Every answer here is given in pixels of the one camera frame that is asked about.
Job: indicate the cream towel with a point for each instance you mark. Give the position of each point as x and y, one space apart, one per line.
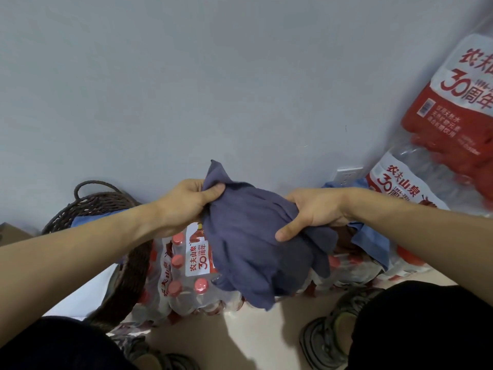
81 294

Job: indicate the person's left hand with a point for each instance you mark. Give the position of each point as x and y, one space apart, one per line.
181 208

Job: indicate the white wall socket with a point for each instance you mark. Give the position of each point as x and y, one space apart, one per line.
346 176

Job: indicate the person's right hand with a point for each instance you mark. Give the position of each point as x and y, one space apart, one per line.
319 209

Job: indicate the light blue towel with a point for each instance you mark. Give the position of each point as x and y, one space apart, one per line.
373 242
92 218

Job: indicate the person's grey shoe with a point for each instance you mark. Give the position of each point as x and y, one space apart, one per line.
146 350
319 342

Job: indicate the person's left grey shoe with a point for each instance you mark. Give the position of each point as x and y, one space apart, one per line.
146 350

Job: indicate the person's right grey shoe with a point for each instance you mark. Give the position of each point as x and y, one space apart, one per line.
319 342

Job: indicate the dark brown wicker basket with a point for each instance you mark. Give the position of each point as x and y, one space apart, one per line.
131 281

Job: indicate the person's left forearm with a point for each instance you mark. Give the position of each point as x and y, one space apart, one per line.
69 265

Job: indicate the brown towel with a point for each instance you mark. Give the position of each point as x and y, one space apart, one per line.
346 238

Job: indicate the dark grey towel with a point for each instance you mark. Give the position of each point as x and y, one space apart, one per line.
254 242

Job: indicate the person's right forearm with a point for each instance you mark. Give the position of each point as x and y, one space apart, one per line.
431 235

